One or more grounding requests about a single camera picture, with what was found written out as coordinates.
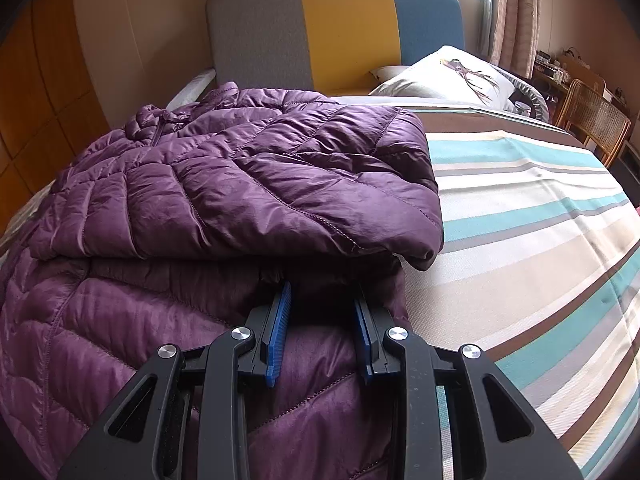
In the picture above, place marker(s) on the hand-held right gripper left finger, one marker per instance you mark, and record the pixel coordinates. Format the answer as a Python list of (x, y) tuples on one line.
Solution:
[(278, 340)]

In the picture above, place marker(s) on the wooden wardrobe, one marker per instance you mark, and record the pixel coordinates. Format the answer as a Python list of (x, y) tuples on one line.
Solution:
[(40, 85)]

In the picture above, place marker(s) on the cluttered wooden desk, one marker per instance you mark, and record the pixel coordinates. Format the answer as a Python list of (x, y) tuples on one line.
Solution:
[(555, 72)]

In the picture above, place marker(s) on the white bird print pillow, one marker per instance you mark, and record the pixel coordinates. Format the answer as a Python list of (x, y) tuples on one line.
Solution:
[(450, 77)]

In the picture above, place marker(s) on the wooden nightstand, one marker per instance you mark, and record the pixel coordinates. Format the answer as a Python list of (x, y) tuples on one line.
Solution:
[(592, 112)]

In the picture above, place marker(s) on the bed with striped sheet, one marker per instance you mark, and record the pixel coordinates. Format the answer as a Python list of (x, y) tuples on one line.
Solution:
[(525, 240)]

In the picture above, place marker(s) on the grey yellow blue armchair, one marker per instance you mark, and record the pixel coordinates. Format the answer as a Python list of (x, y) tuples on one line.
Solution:
[(345, 30)]

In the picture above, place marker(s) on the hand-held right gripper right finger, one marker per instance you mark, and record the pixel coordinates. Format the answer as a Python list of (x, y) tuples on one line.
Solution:
[(363, 335)]

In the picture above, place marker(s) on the dark low cabinet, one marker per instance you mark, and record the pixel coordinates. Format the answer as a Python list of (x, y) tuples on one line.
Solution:
[(629, 170)]

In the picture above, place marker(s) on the grey striped pillow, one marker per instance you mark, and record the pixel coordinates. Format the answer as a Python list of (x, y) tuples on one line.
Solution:
[(530, 92)]

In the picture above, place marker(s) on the purple down jacket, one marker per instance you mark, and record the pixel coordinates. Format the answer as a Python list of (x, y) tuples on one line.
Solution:
[(225, 185)]

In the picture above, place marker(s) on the beige patterned curtain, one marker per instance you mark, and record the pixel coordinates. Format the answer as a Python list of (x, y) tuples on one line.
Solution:
[(517, 15)]

